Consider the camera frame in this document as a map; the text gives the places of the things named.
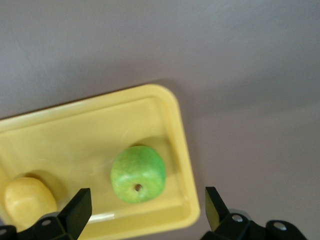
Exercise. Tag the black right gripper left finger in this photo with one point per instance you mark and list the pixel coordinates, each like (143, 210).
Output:
(75, 212)

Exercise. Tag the green apple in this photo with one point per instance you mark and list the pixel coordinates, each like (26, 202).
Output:
(137, 170)

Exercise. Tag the yellow potato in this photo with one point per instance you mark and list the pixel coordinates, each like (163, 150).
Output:
(27, 197)

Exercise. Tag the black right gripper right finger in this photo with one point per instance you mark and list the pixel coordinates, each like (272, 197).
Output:
(217, 212)

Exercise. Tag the yellow plastic tray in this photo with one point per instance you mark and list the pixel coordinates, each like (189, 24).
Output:
(87, 130)

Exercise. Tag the brown table mat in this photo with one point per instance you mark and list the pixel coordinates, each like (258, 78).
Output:
(225, 62)

